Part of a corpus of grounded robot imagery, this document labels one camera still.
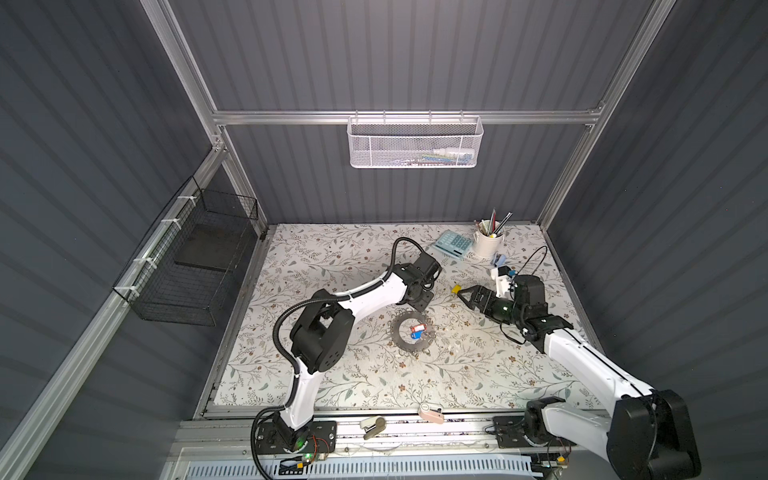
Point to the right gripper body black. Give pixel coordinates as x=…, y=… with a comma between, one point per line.
x=500, y=309

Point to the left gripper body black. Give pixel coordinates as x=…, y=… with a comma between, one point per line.
x=423, y=300

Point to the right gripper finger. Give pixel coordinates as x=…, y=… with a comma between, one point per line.
x=469, y=303
x=470, y=290

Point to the grey beaded keyring coil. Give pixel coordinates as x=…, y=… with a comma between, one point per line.
x=401, y=336

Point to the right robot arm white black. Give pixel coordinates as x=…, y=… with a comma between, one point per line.
x=646, y=434

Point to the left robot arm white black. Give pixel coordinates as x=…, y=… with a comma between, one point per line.
x=313, y=334

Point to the white pen cup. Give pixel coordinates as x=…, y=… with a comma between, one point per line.
x=486, y=246

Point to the teal calculator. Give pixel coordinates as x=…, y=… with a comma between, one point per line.
x=453, y=244

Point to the floral table mat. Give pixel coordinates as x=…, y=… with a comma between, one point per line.
x=471, y=363

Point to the pink tape dispenser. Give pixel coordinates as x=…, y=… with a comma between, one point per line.
x=431, y=414

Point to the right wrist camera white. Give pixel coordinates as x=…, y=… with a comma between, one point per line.
x=504, y=281

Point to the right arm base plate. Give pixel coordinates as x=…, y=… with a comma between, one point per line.
x=510, y=432

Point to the white wire wall basket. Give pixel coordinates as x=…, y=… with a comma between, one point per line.
x=414, y=142

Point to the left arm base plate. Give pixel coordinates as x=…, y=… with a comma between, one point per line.
x=272, y=438

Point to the black wire side basket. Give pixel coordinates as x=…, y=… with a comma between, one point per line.
x=192, y=267

